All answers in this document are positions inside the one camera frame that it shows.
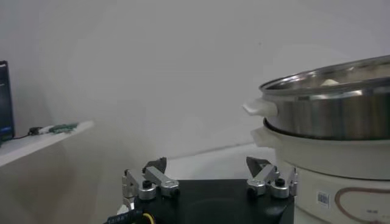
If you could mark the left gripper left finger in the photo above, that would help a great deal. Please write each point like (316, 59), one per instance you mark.
(155, 177)

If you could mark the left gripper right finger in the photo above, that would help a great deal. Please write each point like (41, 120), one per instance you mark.
(265, 177)

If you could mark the stainless steel steamer basket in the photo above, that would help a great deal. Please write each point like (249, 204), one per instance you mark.
(320, 118)

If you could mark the cream electric cooker base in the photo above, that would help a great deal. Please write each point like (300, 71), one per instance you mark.
(320, 161)

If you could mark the small white device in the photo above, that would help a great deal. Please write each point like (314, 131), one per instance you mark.
(45, 129)

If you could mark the white side table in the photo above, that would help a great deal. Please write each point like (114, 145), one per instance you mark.
(30, 146)

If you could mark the dark computer monitor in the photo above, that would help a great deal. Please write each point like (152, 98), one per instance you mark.
(6, 106)

